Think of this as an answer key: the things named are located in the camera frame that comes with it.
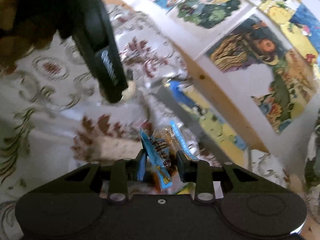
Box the person's left hand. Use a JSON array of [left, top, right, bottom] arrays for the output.
[[1, 0, 57, 64]]

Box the white wall pipe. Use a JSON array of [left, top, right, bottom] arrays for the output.
[[195, 0, 320, 61]]

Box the bag of clothes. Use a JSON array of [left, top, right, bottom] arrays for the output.
[[304, 115, 319, 189]]

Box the blue clear snack bag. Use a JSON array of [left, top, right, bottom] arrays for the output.
[[140, 121, 198, 191]]

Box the landscape flower painting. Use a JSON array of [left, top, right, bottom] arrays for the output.
[[251, 49, 317, 134]]

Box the blond child poster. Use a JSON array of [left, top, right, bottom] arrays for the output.
[[169, 0, 252, 41]]

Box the floral white bedsheet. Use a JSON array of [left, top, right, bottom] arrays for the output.
[[1, 5, 291, 239]]

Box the wooden bed frame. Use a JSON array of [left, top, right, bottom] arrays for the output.
[[89, 0, 268, 153]]

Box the swirly colourful painting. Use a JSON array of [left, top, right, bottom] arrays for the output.
[[206, 14, 288, 73]]

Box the grey tray with painting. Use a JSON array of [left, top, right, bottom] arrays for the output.
[[162, 78, 248, 167]]

